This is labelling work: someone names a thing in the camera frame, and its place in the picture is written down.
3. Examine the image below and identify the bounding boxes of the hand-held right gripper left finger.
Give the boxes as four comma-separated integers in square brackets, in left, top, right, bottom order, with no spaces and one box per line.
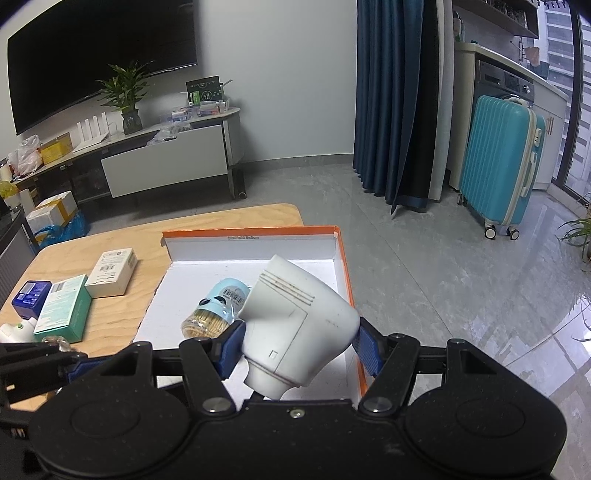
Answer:
[90,320,246,415]

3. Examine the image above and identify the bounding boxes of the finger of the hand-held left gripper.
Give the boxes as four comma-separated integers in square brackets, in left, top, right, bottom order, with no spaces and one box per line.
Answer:
[0,343,100,408]

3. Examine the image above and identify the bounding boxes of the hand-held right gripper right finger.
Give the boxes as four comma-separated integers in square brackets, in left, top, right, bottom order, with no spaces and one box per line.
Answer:
[352,318,504,415]

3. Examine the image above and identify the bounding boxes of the white plug adapter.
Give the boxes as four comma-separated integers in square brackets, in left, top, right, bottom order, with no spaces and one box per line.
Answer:
[0,318,38,343]

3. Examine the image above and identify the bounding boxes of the green and white carton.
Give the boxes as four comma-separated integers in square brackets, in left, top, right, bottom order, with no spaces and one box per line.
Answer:
[33,274,93,344]

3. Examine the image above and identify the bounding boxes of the blue plastic case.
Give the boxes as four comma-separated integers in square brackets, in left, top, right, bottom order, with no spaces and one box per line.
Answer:
[11,280,52,320]

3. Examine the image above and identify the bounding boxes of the white plastic handheld device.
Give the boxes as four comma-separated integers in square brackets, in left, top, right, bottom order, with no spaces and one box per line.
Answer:
[238,254,361,400]

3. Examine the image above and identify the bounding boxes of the orange-edged cardboard box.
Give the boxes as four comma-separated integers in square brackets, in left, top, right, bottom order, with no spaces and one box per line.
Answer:
[131,224,370,403]

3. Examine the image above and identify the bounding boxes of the light blue round object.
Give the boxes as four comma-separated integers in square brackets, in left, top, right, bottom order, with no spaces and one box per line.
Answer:
[181,277,252,343]

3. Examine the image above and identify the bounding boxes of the grey ribbed panel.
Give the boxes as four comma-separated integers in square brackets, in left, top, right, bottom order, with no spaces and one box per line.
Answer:
[0,207,40,306]

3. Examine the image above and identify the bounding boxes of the small white carton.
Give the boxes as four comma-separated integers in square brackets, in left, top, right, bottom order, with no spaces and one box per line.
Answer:
[84,248,139,298]

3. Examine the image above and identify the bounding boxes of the blue plastic bag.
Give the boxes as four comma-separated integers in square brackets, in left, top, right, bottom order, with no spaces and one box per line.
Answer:
[33,211,91,247]

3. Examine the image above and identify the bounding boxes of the cardboard parcel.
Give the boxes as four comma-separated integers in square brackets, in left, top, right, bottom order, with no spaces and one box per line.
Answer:
[25,189,79,237]

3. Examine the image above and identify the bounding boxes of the white television cabinet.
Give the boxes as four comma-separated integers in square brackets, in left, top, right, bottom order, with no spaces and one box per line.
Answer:
[0,106,244,205]

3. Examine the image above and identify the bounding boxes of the white and red plastic bag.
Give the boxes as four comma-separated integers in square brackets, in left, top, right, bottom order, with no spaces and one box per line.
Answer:
[6,135,43,176]

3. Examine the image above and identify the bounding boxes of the yellow carton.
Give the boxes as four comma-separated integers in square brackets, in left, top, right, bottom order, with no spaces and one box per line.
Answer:
[39,133,75,165]

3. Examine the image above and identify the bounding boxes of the crumpled clear plastic bag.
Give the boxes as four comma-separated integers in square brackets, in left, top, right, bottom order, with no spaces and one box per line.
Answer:
[147,124,191,147]

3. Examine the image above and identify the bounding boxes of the white antenna router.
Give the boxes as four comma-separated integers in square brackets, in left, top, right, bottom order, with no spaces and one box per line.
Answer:
[73,112,110,152]

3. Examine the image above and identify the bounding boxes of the turquoise suitcase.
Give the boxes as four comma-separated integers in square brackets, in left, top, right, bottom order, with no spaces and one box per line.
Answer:
[457,94,547,241]

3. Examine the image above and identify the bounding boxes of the clear plastic containers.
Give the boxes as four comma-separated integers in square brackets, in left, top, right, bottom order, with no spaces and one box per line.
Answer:
[159,98,232,124]

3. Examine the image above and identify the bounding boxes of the spider plant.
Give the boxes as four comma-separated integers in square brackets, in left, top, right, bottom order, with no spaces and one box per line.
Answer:
[555,193,591,265]

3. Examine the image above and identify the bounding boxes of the dark blue curtain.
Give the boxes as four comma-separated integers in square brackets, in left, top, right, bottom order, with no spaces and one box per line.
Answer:
[353,0,456,216]

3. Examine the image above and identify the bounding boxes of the black and green carton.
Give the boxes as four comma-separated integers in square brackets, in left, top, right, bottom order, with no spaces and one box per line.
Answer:
[185,75,225,105]

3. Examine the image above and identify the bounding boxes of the potted bamboo plant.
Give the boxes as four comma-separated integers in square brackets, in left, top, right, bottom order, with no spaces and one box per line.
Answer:
[95,61,154,136]

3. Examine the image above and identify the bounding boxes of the white counter cabinet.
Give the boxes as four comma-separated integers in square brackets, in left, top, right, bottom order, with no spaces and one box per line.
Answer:
[454,41,571,191]

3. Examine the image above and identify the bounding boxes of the dark washing machine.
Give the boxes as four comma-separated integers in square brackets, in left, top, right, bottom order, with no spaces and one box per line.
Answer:
[475,59,536,108]

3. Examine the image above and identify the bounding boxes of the black flat television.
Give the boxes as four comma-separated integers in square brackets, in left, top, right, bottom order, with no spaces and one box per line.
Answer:
[7,0,200,137]

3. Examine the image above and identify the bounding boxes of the wall shelf with glasses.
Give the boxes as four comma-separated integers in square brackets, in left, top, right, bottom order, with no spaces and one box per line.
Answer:
[451,0,541,40]

